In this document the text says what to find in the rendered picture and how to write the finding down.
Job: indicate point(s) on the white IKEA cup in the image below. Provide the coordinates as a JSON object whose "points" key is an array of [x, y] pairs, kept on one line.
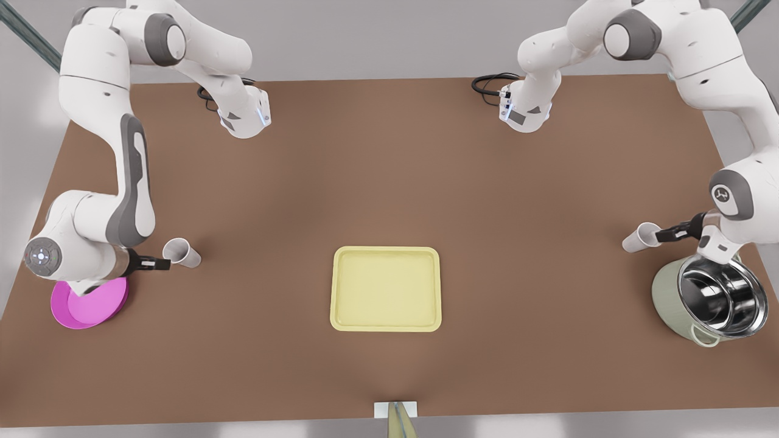
{"points": [[639, 238], [182, 253]]}

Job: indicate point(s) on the yellow rectangular tray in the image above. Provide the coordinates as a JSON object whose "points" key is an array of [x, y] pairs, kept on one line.
{"points": [[386, 289]]}

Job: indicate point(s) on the silver frame post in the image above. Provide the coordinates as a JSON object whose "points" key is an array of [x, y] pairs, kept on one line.
{"points": [[400, 423], [748, 13], [30, 33]]}

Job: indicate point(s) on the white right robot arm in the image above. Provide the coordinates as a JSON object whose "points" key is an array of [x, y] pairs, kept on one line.
{"points": [[97, 85]]}

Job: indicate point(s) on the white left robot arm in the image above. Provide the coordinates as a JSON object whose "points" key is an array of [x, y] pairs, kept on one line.
{"points": [[712, 67]]}

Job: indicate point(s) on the pink round plate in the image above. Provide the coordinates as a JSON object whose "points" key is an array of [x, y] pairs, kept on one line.
{"points": [[91, 307]]}

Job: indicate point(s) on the white frame post foot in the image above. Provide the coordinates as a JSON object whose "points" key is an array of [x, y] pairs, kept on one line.
{"points": [[381, 409]]}

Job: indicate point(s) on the green pot with steel interior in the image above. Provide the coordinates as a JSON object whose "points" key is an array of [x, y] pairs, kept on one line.
{"points": [[712, 298]]}

